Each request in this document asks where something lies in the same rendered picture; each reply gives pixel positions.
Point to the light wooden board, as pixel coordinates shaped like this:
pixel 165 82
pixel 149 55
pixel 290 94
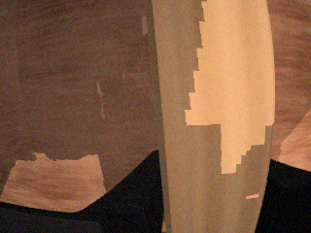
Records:
pixel 214 82

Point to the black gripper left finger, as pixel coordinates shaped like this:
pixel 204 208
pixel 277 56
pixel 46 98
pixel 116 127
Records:
pixel 135 205

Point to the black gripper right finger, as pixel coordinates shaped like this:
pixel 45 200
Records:
pixel 286 206

